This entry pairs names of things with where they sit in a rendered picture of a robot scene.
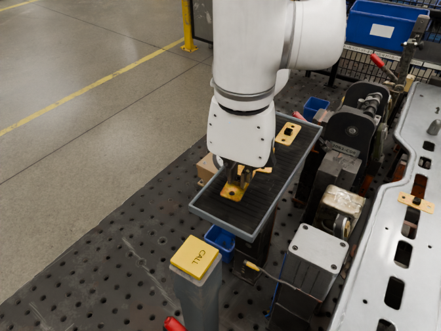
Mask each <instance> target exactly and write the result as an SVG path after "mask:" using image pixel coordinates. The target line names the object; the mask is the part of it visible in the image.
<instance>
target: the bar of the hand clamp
mask: <svg viewBox="0 0 441 331"><path fill-rule="evenodd" d="M415 41H416V39H408V41H407V42H404V43H401V46H402V47H404V48H405V51H404V56H403V60H402V65H401V69H400V73H399V77H398V82H397V84H400V85H403V86H404V85H405V82H406V78H407V74H408V70H409V66H410V62H411V57H412V54H413V49H415V48H416V47H418V48H419V50H420V51H422V50H423V47H424V45H425V42H424V41H422V42H420V44H417V43H416V42H415Z"/></svg>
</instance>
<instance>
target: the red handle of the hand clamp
mask: <svg viewBox="0 0 441 331"><path fill-rule="evenodd" d="M370 59H371V60H372V61H373V62H374V63H375V64H376V65H377V67H378V68H380V69H382V71H384V73H386V75H387V76H388V77H389V78H390V79H391V80H392V81H393V82H394V83H395V84H396V85H397V82H398V78H397V77H396V76H395V75H394V74H393V73H392V72H391V71H390V70H389V69H388V68H387V67H386V66H385V63H384V62H383V61H382V60H381V59H380V58H379V57H378V56H377V55H376V54H375V53H374V54H373V53H372V54H370Z"/></svg>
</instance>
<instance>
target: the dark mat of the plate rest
mask: <svg viewBox="0 0 441 331"><path fill-rule="evenodd" d="M275 118H276V128H275V138H276V137H277V136H278V134H279V132H280V131H281V130H282V128H283V127H284V125H285V124H286V123H287V122H290V123H294V124H296V125H300V126H301V129H300V131H299V132H298V133H297V135H296V137H295V138H294V140H293V142H292V143H291V144H290V146H286V145H283V144H280V143H277V142H275V141H274V148H275V149H274V155H275V158H276V164H275V166H274V167H272V171H271V173H261V172H257V171H256V172H255V175H254V176H253V178H252V180H251V182H250V184H249V186H248V188H247V190H246V191H245V193H244V195H243V197H242V199H241V200H240V201H239V202H235V201H233V200H230V199H227V198H224V197H222V196H221V190H222V189H223V188H224V186H225V184H226V182H227V181H228V177H227V176H226V167H225V168H224V169H223V170H222V171H221V173H220V174H219V175H218V176H217V177H216V179H215V180H214V181H213V182H212V183H211V184H210V185H209V186H208V187H207V189H206V190H205V191H204V192H203V194H202V195H201V196H200V197H199V198H198V199H197V200H196V202H195V203H194V204H193V206H195V207H197V208H199V209H201V210H203V211H205V212H206V213H208V214H210V215H212V216H214V217H216V218H218V219H220V220H222V221H224V222H226V223H228V224H230V225H232V226H234V227H236V228H238V229H240V230H242V231H244V232H246V233H248V234H250V235H252V234H253V233H254V232H255V229H256V228H257V227H258V225H259V223H260V222H261V220H262V219H263V217H264V216H265V214H266V212H267V211H268V209H269V208H270V206H271V205H272V203H273V201H274V200H275V199H276V197H277V195H278V194H279V192H280V191H281V189H282V187H283V186H284V185H285V183H286V181H287V180H288V178H289V176H290V175H291V174H292V172H293V170H294V169H295V167H296V166H297V164H298V163H299V161H300V159H301V158H302V157H303V155H304V153H305V152H306V150H307V148H308V147H309V146H310V144H311V142H312V141H313V139H314V138H315V136H316V134H317V133H318V132H319V130H320V129H318V128H315V127H312V126H309V125H306V124H303V123H300V122H297V121H295V120H291V119H289V118H285V117H283V116H279V115H277V114H275Z"/></svg>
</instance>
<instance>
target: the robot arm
mask: <svg viewBox="0 0 441 331"><path fill-rule="evenodd" d="M346 27H347V15H346V0H300V1H290V0H213V56H214V59H213V64H212V75H213V77H212V78H211V82H210V86H211V87H214V96H213V98H212V100H211V105H210V109H209V118H208V124H207V147H208V149H209V151H210V152H212V153H213V154H216V155H217V162H218V164H219V165H220V166H221V167H222V165H224V166H225V167H226V176H227V177H228V184H230V185H231V184H232V182H233V178H234V177H235V175H236V174H238V162H239V163H243V164H245V167H244V169H243V170H242V172H241V181H240V187H241V188H242V189H244V188H245V186H246V184H247V183H250V182H251V180H252V177H253V171H254V170H256V169H259V168H261V167H274V166H275V164H276V158H275V155H274V152H273V148H274V139H275V128H276V118H275V108H274V101H273V98H274V96H275V95H276V94H278V93H279V92H280V91H281V90H282V89H283V87H284V86H285V85H286V83H287V81H288V79H289V75H290V71H291V70H323V69H326V68H330V67H331V66H333V65H334V64H335V63H336V62H337V61H338V59H339V58H340V56H341V54H342V52H343V48H344V45H345V41H346Z"/></svg>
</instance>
